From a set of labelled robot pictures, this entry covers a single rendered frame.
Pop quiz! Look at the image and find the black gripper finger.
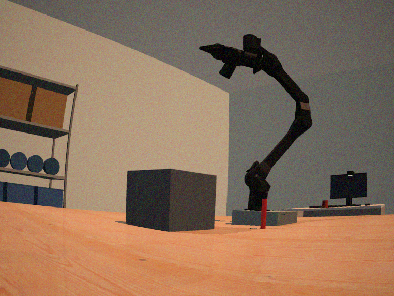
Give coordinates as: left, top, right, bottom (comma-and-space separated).
199, 43, 219, 59
205, 46, 230, 63

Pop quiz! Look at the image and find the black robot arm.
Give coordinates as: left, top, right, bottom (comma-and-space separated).
243, 34, 312, 211

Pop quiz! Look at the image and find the dark red peg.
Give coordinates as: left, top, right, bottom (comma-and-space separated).
260, 199, 267, 229

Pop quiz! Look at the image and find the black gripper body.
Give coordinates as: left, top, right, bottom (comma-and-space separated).
226, 47, 247, 66

